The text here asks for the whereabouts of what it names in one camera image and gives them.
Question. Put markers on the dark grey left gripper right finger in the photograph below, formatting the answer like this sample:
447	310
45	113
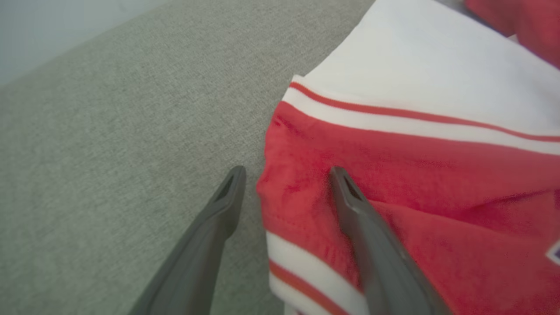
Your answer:
385	271

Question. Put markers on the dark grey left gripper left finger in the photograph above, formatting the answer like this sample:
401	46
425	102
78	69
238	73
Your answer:
197	262

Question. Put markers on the red garment with white stripes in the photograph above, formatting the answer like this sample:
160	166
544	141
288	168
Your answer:
437	175

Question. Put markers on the red shorts with white panel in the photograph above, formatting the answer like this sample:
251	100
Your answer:
533	22

